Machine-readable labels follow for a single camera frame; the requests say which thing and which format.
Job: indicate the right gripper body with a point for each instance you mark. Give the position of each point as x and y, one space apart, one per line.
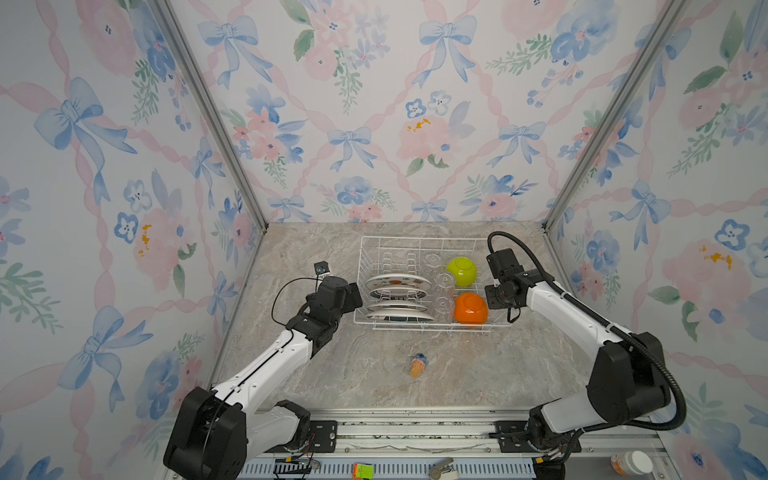
494 298

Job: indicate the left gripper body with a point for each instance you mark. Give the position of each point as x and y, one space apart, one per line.
349 304

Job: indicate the white plate black flower outline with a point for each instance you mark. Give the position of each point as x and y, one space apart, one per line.
397 304

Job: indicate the plate with fruit pattern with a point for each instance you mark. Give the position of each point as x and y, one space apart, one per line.
398 286

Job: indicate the white plate green red rim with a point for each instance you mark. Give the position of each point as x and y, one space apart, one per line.
401 315

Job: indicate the white wire dish rack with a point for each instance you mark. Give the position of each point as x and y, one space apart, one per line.
425 257

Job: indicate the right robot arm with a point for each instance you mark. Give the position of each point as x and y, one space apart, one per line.
629 383

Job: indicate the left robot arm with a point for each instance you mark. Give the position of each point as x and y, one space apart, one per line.
218 429

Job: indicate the orange bowl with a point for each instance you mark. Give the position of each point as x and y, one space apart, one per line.
470 309

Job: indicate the green bowl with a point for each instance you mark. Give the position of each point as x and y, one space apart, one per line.
464 271

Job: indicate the clear glass cup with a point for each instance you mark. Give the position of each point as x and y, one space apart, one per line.
444 285
443 309

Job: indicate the small ice cream toy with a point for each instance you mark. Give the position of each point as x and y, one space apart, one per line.
418 365

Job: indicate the rubiks cube toy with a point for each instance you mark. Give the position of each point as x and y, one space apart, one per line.
362 471

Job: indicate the white lidded jar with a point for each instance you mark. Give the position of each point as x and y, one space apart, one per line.
632 463

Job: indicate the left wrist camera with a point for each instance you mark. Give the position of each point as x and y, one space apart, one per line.
321 268

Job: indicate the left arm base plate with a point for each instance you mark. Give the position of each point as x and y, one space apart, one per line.
319 436

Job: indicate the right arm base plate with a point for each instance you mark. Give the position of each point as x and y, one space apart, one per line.
521 437

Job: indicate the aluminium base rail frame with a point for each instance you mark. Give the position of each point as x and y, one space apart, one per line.
405 444

